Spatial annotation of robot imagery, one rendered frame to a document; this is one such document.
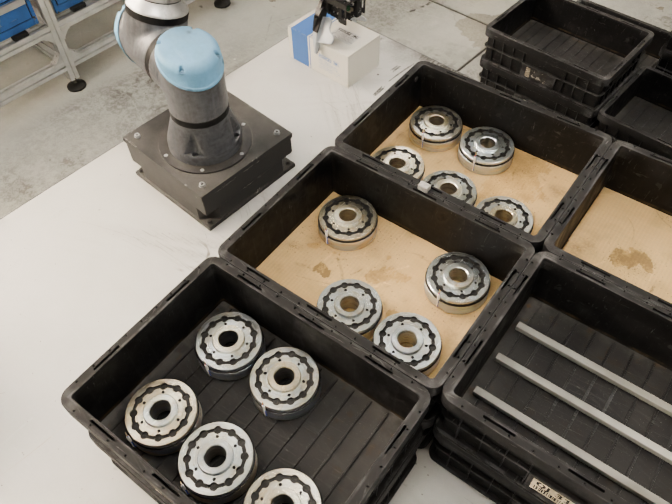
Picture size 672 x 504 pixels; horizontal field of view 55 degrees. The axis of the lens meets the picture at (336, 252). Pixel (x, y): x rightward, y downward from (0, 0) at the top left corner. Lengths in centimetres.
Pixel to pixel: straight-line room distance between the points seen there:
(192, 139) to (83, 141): 148
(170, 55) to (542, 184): 71
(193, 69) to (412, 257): 50
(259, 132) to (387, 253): 43
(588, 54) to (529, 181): 102
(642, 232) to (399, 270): 43
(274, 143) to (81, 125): 157
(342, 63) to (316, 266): 66
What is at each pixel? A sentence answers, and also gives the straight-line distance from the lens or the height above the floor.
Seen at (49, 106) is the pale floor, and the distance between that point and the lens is 297.
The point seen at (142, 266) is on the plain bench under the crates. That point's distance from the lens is 131.
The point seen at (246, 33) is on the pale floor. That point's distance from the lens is 314.
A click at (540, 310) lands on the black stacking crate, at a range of 108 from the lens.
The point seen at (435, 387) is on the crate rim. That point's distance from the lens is 86.
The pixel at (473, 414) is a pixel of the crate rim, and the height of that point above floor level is 93.
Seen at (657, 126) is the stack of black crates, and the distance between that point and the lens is 221.
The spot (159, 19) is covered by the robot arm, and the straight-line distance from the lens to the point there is 129.
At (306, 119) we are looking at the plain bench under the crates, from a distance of 155.
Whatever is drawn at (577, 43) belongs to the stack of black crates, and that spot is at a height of 49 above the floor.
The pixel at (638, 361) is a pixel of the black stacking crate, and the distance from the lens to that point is 108.
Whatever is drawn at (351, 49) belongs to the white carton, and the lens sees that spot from 160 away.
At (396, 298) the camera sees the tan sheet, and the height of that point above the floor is 83.
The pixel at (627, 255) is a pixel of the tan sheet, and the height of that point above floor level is 83.
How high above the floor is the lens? 170
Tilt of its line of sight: 52 degrees down
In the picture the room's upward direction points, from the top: 2 degrees counter-clockwise
